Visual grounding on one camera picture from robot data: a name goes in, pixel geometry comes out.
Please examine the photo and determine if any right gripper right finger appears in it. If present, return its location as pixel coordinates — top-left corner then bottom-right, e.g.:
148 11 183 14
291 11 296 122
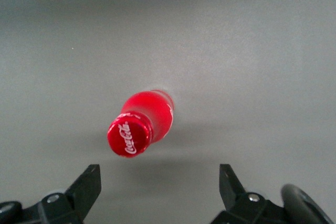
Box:
209 164 287 224

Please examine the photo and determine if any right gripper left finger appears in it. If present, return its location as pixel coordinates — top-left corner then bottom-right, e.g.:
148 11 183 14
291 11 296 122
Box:
23 164 102 224

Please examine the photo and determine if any red coke bottle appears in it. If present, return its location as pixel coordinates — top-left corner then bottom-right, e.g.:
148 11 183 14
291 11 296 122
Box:
107 89 175 158

